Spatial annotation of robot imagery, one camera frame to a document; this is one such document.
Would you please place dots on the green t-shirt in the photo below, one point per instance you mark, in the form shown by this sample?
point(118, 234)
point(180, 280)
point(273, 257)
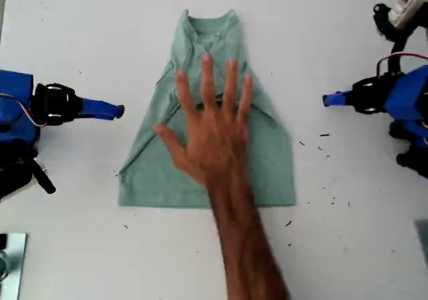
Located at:
point(150, 179)

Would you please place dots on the person's right hand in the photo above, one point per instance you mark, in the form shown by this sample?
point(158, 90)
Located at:
point(207, 139)

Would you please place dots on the steel clamp plate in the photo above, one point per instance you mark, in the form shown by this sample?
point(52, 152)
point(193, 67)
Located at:
point(15, 266)

